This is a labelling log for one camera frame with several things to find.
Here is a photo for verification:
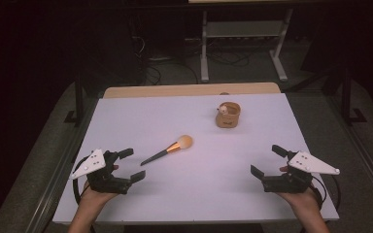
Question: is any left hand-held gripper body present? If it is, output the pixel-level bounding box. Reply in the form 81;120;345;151
69;149;132;195

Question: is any person's left hand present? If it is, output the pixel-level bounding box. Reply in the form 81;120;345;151
80;164;120;209

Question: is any wooden table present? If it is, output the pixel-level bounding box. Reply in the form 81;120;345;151
102;82;282;100

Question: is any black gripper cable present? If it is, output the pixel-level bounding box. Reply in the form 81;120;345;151
72;154;92;208
310;174;342;212

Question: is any white metal desk frame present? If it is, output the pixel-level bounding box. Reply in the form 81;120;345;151
199;8;294;83

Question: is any brown brush holder cup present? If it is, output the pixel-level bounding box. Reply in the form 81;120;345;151
215;101;242;129

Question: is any black floor cable bundle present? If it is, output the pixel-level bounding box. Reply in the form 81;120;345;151
206;48;251;68
140;57;200;86

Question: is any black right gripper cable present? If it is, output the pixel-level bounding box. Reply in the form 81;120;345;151
310;174;342;212

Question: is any white table board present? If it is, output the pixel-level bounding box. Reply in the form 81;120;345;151
51;93;340;225

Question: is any black-handled makeup brush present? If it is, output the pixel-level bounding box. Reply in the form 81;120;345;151
140;134;194;167

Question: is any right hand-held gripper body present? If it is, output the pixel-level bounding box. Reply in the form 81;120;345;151
260;150;341;194

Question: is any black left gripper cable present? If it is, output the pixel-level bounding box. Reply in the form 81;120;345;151
72;154;92;208

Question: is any person's right hand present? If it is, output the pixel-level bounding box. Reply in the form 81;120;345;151
276;164;322;212

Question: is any black metal stand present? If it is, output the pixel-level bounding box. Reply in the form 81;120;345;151
340;66;368;126
63;73;85;128

